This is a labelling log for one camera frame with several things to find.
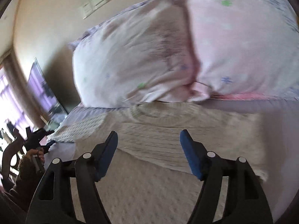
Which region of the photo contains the pink floral pillow right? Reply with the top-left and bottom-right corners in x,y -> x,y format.
177,0 -> 298,101

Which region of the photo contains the dark furry sleeve forearm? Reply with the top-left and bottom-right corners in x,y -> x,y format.
1,149 -> 45,215

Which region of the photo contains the cream cable knit sweater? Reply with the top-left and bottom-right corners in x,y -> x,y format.
47,101 -> 269,224

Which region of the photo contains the pink floral pillow left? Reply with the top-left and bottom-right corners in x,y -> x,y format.
70,0 -> 195,108

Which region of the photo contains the pink floral pillow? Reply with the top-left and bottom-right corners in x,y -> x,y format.
70,0 -> 195,108
177,0 -> 298,101

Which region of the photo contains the person's left hand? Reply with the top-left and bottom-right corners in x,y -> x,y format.
26,148 -> 45,165

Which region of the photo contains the wall mounted television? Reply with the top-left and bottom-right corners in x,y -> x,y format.
27,58 -> 67,124

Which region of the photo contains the white wall switch panel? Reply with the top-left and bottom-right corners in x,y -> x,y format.
79,0 -> 110,20

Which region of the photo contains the lavender bed sheet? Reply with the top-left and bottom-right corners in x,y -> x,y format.
44,97 -> 299,222

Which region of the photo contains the bright window with frame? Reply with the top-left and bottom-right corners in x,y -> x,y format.
1,49 -> 44,139

